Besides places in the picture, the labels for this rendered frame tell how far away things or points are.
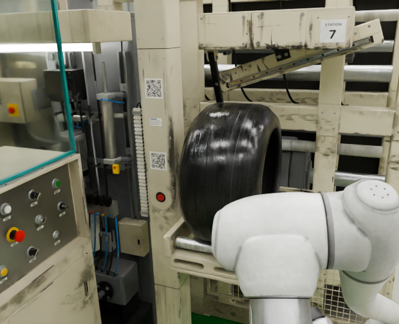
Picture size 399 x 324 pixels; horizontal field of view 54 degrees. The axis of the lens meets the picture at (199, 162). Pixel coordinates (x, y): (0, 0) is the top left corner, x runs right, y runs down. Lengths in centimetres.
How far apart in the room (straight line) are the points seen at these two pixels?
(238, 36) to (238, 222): 110
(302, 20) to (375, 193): 103
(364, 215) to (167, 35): 104
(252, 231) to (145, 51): 101
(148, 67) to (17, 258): 82
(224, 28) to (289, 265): 119
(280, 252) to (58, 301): 117
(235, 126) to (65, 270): 86
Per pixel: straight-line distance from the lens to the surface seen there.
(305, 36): 159
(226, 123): 135
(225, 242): 66
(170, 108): 150
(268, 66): 176
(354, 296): 84
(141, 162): 163
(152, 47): 150
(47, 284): 160
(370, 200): 65
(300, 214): 66
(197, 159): 132
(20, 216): 148
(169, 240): 157
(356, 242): 67
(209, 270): 158
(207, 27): 169
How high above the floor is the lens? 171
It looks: 18 degrees down
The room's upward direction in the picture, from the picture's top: 2 degrees counter-clockwise
